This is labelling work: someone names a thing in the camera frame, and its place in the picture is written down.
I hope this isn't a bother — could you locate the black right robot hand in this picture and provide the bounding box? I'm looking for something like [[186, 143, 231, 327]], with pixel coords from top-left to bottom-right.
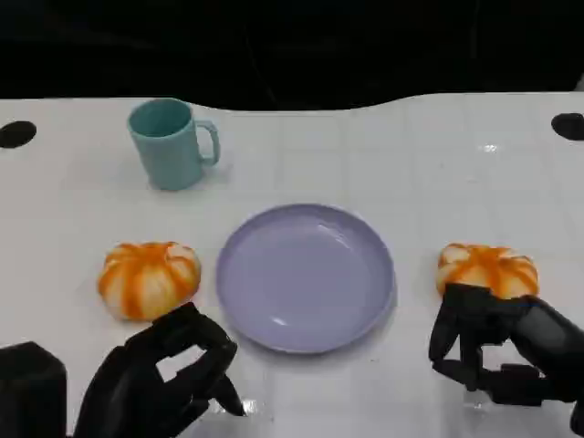
[[427, 282, 584, 407]]

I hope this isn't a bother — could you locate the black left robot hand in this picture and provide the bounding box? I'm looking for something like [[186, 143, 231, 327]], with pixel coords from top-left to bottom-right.
[[72, 300, 250, 438]]

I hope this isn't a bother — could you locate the orange white toy bread roll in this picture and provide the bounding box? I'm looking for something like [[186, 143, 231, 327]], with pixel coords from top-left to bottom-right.
[[97, 241, 203, 321], [436, 242, 541, 301]]

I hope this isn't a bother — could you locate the lilac plate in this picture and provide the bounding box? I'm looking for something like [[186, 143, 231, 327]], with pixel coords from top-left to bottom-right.
[[214, 203, 397, 355]]

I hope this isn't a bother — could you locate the black table grommet hole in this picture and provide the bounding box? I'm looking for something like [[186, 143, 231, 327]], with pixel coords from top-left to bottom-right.
[[0, 120, 37, 150], [550, 111, 584, 141]]

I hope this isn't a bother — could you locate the pale green mug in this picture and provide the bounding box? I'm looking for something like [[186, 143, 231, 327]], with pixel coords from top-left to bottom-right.
[[126, 97, 222, 191]]

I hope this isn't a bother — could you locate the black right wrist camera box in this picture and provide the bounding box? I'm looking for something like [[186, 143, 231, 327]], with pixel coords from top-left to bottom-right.
[[568, 400, 584, 437]]

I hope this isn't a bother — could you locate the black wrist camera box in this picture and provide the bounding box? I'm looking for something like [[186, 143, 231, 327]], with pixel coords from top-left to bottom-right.
[[0, 341, 68, 438], [568, 400, 584, 437]]

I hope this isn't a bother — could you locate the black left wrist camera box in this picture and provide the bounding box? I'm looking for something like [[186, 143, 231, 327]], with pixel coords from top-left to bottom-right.
[[0, 341, 68, 438]]

